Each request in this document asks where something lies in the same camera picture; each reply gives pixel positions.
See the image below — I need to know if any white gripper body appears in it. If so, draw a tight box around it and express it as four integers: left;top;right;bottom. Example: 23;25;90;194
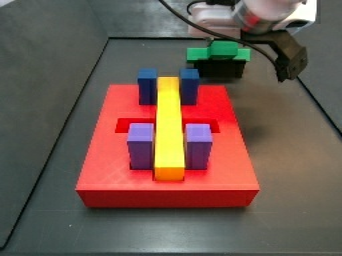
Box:
187;2;241;38

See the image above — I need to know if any green stepped block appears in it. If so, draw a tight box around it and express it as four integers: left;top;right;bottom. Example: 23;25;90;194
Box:
186;40;251;63

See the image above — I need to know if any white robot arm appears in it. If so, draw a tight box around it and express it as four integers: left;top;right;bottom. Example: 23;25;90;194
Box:
189;0;318;38

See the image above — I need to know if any black angle fixture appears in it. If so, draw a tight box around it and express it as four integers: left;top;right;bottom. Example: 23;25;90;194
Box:
194;59;246;78

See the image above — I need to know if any red base board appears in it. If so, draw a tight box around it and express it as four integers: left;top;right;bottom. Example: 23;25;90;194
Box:
76;85;259;208

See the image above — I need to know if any dark blue block right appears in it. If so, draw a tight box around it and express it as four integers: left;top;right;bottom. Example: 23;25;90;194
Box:
181;69;199;105

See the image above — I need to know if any dark blue block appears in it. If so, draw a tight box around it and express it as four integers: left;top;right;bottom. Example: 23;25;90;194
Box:
181;69;199;105
138;68;158;105

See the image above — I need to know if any dark blue block left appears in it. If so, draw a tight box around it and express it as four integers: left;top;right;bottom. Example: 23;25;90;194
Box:
138;68;158;105

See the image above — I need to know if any purple block right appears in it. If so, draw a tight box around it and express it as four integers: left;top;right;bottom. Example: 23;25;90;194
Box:
186;123;213;170

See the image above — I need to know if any purple block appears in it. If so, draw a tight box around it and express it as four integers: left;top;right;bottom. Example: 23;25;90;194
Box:
127;123;154;170
186;123;213;170

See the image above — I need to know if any yellow long bar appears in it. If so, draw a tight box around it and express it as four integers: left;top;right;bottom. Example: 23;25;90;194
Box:
154;77;186;181

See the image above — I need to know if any purple block left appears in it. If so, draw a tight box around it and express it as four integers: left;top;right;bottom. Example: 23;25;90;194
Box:
127;123;154;170

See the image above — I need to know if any black cable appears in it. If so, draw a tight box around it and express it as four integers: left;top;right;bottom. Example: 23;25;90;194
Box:
158;0;279;68

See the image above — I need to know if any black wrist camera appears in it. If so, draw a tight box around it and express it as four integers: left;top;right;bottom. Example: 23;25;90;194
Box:
242;30;307;82

